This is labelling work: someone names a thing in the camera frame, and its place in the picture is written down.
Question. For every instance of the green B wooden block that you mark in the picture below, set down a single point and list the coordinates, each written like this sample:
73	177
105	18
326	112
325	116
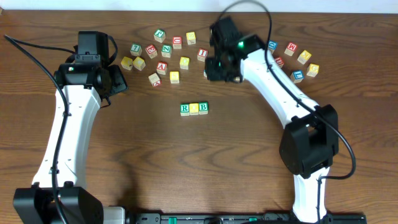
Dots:
203	108

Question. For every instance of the red U wooden block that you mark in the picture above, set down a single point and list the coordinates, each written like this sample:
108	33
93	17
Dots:
177	42

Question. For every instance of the yellow G wooden block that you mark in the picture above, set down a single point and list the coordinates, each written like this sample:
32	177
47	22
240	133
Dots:
312	70

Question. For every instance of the green J wooden block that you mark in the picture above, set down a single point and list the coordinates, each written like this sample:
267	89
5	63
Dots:
159	35

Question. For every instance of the blue D right block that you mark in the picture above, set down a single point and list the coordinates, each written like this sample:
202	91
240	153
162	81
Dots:
272	45

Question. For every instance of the yellow C wooden block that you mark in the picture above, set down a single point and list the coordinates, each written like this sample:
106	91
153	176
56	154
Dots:
139	63

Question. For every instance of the yellow O block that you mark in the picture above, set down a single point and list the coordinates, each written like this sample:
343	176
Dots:
194	109
184	63

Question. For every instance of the yellow K wooden block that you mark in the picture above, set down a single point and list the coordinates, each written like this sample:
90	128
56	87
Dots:
127	63

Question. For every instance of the red E wooden block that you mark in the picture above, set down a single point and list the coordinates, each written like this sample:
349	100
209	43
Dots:
151	51

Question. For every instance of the yellow top wooden block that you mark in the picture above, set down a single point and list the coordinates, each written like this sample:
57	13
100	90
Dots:
191	38

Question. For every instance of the green Z wooden block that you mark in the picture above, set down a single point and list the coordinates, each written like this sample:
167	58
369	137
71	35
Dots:
166	51

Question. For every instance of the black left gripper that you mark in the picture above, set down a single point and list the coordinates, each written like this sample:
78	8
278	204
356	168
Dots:
118	81

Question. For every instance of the yellow S wooden block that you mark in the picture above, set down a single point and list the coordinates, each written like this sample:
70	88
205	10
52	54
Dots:
174	77

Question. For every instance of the red M wooden block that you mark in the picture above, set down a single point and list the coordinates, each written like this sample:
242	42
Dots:
290	49

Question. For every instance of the red U right block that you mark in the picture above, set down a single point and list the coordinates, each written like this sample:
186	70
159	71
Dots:
279	61

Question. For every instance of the red A upright block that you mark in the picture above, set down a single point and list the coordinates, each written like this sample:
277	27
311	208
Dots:
161	68

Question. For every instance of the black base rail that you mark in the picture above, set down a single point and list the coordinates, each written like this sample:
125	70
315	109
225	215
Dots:
217	218

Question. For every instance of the blue L right block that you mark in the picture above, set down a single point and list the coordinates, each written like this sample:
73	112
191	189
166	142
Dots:
297	76

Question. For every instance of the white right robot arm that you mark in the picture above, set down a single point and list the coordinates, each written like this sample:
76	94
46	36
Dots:
308	145

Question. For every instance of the yellow K right block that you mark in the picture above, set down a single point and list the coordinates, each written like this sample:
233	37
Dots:
304	57

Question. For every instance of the green R wooden block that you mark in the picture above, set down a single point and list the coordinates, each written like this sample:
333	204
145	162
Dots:
184	110

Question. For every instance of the red I wooden block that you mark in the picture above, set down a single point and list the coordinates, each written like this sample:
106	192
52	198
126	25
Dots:
202	54

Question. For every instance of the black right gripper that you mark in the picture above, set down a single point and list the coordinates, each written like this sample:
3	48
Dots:
213	74

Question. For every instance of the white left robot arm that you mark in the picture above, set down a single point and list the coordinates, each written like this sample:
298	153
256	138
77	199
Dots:
58	192

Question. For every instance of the green 7 wooden block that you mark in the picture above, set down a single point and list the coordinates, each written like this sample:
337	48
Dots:
135	50

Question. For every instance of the tilted red A block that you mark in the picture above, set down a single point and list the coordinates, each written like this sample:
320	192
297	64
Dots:
154	79

